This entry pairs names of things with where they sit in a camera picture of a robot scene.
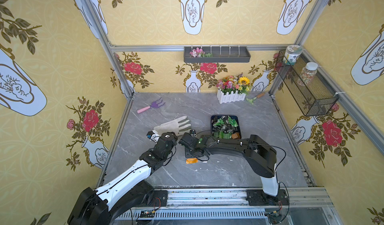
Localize orange cookie packet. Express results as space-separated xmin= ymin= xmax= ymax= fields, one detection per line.
xmin=186 ymin=158 xmax=199 ymax=165

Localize dark blue storage box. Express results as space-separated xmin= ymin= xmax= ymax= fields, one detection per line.
xmin=211 ymin=115 xmax=242 ymax=140

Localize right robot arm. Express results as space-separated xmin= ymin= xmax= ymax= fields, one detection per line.
xmin=179 ymin=134 xmax=280 ymax=197

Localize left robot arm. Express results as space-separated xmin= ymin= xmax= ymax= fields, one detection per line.
xmin=67 ymin=132 xmax=178 ymax=225

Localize white green garden glove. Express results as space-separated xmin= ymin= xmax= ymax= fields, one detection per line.
xmin=153 ymin=116 xmax=192 ymax=137

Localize pink purple toy rake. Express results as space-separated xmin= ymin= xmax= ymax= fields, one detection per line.
xmin=137 ymin=98 xmax=166 ymax=114

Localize flowers in white fence planter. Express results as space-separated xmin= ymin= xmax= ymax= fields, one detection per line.
xmin=216 ymin=75 xmax=252 ymax=104

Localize green toy shovel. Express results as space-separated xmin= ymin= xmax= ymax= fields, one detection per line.
xmin=246 ymin=92 xmax=265 ymax=105

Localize small circuit board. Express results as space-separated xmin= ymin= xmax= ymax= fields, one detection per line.
xmin=139 ymin=210 xmax=156 ymax=219

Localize pink flowers on shelf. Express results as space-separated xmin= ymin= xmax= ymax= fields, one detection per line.
xmin=190 ymin=47 xmax=213 ymax=57

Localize clear jar white lid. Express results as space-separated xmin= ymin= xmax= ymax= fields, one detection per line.
xmin=298 ymin=62 xmax=318 ymax=86

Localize patterned jar white lid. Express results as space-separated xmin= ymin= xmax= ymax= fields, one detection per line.
xmin=283 ymin=45 xmax=303 ymax=65

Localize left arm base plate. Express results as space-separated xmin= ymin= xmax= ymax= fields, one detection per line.
xmin=144 ymin=190 xmax=168 ymax=209

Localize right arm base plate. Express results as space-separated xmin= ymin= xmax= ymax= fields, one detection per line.
xmin=246 ymin=189 xmax=289 ymax=207

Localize grey wall shelf tray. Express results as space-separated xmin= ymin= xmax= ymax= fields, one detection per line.
xmin=184 ymin=45 xmax=251 ymax=63

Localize black wire mesh basket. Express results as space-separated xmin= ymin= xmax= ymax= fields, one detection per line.
xmin=276 ymin=50 xmax=339 ymax=117

